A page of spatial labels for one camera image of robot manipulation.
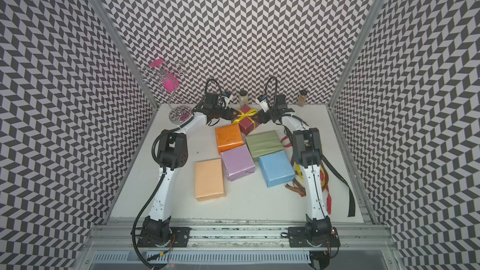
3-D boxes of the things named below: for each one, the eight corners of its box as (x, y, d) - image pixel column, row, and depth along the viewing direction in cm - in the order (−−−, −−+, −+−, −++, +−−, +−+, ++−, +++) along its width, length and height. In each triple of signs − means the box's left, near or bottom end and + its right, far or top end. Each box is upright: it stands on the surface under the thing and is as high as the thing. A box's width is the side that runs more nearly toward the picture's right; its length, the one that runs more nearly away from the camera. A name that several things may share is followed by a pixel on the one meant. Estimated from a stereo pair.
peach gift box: (197, 203, 82) (193, 197, 76) (197, 169, 93) (193, 162, 87) (225, 197, 84) (223, 191, 78) (222, 165, 94) (220, 157, 88)
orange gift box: (220, 160, 97) (217, 149, 88) (217, 136, 106) (214, 124, 98) (244, 155, 99) (244, 144, 90) (239, 132, 108) (238, 120, 100)
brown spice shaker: (297, 109, 119) (300, 97, 111) (297, 101, 123) (301, 89, 115) (303, 110, 118) (307, 97, 110) (303, 102, 123) (307, 89, 115)
